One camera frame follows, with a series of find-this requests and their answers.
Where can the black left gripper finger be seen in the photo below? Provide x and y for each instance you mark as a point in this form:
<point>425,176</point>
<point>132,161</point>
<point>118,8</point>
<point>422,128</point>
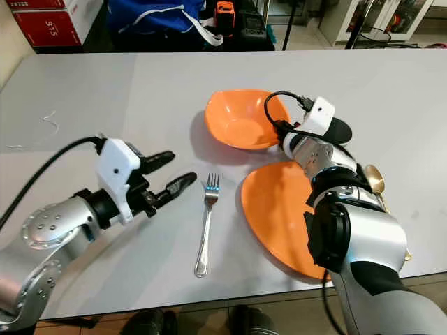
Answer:
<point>178,187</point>
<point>159,160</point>

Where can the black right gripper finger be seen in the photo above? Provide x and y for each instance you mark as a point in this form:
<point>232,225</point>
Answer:
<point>342,131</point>

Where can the silver fork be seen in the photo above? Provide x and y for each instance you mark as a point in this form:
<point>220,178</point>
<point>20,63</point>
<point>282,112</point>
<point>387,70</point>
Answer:
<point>205,237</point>

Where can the orange bowl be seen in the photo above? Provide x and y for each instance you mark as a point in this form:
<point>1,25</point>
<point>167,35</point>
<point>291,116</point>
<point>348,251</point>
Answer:
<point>237,118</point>

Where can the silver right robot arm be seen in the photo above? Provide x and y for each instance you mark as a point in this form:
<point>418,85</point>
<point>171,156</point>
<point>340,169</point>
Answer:
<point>370,237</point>

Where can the gold spoon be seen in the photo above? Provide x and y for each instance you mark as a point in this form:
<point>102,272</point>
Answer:
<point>374,178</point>

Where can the orange plate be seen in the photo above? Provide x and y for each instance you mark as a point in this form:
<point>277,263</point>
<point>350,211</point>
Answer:
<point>272,209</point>

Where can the black tripod leg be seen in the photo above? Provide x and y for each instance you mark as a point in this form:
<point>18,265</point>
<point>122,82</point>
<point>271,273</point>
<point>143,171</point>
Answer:
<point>290,21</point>
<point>357,24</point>

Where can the white glass door cabinet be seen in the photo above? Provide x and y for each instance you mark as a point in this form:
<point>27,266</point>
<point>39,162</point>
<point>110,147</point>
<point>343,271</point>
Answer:
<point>335,21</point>

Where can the black bench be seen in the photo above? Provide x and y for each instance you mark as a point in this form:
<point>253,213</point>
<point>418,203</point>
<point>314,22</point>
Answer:
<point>160,43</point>

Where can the black box device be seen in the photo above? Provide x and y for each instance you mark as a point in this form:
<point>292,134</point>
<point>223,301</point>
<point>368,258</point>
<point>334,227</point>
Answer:
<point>255,31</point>

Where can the red cardboard box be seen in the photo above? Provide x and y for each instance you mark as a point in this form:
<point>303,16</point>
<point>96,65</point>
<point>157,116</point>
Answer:
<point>42,5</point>
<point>49,29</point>

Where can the orange and black device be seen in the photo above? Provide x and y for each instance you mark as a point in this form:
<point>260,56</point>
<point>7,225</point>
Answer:
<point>225,14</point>

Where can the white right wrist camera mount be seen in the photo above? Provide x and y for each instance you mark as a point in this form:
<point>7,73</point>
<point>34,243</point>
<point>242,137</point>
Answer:
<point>320,115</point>

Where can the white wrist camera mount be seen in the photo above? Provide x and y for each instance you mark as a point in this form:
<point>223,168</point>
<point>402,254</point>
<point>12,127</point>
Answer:
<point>119,167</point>
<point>320,115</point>

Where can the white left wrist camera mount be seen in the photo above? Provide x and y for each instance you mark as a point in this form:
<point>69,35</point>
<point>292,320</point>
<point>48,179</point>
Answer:
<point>119,167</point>

